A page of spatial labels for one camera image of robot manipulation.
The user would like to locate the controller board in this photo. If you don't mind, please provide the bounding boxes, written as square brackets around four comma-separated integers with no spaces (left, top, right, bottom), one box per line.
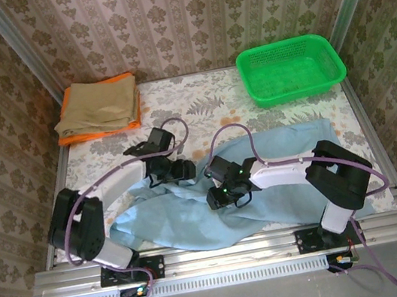
[119,284,152,297]
[326,249,361,274]

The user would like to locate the aluminium frame beam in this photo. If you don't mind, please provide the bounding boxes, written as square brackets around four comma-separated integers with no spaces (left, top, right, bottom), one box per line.
[28,209,397,297]

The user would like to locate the left controller board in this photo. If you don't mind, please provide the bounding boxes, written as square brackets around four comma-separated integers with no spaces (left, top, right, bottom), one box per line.
[119,284,152,297]

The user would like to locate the right controller board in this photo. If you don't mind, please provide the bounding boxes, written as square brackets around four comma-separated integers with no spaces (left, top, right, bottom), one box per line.
[326,249,361,274]

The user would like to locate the folded khaki trousers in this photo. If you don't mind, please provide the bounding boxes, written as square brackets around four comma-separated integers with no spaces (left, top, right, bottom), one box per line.
[47,72,147,142]

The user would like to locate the floral tablecloth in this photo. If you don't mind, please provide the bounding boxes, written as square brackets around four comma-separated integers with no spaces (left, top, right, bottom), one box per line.
[29,43,397,268]

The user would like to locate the folded orange trousers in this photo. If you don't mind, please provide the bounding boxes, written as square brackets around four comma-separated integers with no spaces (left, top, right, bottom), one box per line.
[48,69,149,148]

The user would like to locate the green plastic basket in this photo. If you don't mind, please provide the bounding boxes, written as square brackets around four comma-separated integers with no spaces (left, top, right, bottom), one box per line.
[232,28,351,113]

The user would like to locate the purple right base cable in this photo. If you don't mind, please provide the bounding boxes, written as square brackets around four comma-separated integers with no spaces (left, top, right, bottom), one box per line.
[341,208,397,295]

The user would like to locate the white slotted cable duct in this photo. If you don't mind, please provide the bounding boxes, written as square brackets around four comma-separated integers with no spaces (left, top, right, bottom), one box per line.
[60,251,334,297]

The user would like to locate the aluminium table side rail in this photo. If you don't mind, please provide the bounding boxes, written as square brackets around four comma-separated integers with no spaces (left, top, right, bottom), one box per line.
[26,145,89,272]
[340,70,397,216]

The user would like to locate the light blue trousers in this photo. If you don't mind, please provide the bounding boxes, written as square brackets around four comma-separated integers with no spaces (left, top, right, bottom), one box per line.
[95,111,382,268]

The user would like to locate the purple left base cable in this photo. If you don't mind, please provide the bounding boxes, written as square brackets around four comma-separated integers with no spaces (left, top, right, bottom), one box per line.
[115,260,162,297]

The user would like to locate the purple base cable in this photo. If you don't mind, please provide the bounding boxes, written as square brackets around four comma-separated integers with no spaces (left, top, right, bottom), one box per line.
[341,208,397,295]
[115,260,162,297]

